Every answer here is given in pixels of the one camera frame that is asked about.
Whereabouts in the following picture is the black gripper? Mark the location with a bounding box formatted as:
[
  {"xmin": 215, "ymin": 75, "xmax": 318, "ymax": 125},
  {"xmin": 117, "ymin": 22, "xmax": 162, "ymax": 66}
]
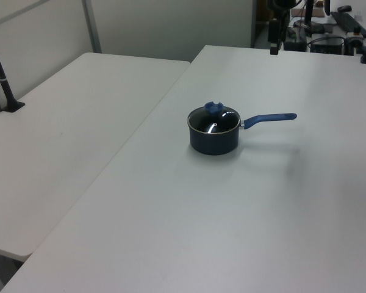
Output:
[{"xmin": 268, "ymin": 16, "xmax": 286, "ymax": 56}]

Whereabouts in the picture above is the glass lid with blue knob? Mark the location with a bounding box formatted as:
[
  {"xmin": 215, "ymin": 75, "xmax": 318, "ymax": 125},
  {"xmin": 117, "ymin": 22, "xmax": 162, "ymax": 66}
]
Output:
[{"xmin": 187, "ymin": 101, "xmax": 242, "ymax": 136}]

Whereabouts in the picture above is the dark blue saucepan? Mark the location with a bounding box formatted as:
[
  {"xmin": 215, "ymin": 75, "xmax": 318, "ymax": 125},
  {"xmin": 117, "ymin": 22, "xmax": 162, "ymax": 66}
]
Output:
[{"xmin": 188, "ymin": 112, "xmax": 298, "ymax": 156}]

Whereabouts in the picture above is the black monitor stand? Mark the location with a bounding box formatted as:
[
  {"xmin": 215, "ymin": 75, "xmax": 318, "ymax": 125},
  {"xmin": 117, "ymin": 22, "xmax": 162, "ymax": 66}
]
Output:
[{"xmin": 293, "ymin": 0, "xmax": 325, "ymax": 35}]

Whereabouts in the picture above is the black computer box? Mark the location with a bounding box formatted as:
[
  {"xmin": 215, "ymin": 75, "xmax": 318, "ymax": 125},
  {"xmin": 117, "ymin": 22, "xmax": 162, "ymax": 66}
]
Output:
[{"xmin": 310, "ymin": 35, "xmax": 346, "ymax": 54}]

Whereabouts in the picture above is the black keyboard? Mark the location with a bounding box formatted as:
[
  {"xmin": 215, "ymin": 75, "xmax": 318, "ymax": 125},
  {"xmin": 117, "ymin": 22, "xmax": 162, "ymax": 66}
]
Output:
[{"xmin": 330, "ymin": 11, "xmax": 366, "ymax": 37}]

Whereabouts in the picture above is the emergency stop button box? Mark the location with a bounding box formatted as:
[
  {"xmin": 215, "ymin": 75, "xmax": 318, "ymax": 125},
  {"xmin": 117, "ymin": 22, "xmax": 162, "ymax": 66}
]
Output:
[{"xmin": 345, "ymin": 26, "xmax": 366, "ymax": 47}]

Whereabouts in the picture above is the white side table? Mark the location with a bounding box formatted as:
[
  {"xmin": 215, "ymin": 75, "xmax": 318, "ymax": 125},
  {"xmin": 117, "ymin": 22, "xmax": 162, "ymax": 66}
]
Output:
[{"xmin": 0, "ymin": 52, "xmax": 192, "ymax": 258}]

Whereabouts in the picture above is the grey metal partition post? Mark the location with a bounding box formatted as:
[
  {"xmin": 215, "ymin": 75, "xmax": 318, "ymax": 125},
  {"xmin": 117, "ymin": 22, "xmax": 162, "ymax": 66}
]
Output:
[{"xmin": 81, "ymin": 0, "xmax": 102, "ymax": 54}]

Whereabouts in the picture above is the black camera pole with tie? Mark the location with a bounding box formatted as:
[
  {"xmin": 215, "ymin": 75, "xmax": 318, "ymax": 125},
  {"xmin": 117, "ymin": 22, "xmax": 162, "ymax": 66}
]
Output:
[{"xmin": 0, "ymin": 26, "xmax": 26, "ymax": 114}]

